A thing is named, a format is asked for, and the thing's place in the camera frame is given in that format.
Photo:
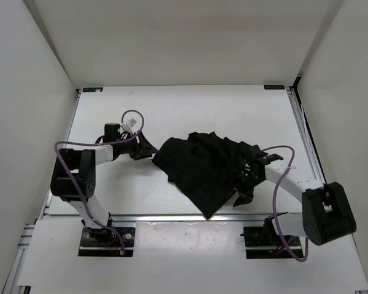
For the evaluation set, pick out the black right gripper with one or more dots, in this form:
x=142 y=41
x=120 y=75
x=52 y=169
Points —
x=245 y=195

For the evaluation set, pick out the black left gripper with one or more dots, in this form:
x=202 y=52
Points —
x=144 y=149

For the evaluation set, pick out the black pleated skirt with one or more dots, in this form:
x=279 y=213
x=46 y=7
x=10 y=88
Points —
x=205 y=167

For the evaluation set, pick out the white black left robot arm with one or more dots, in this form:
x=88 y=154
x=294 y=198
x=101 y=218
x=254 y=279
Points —
x=74 y=173

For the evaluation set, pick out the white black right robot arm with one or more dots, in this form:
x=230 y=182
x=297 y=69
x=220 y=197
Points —
x=326 y=213

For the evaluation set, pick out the blue left corner label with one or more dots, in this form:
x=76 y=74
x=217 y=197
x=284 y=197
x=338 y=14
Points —
x=92 y=89

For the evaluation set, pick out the blue corner label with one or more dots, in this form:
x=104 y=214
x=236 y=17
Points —
x=92 y=89
x=274 y=87

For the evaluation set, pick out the blue right corner label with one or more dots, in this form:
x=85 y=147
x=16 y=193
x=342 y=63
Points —
x=274 y=87

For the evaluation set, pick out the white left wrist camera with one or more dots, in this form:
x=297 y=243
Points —
x=129 y=126

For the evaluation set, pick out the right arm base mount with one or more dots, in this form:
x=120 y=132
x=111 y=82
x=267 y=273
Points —
x=263 y=242

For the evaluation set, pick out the right side aluminium rail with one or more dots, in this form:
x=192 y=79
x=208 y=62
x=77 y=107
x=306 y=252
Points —
x=306 y=141

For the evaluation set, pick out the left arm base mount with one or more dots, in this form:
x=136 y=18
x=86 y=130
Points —
x=100 y=242

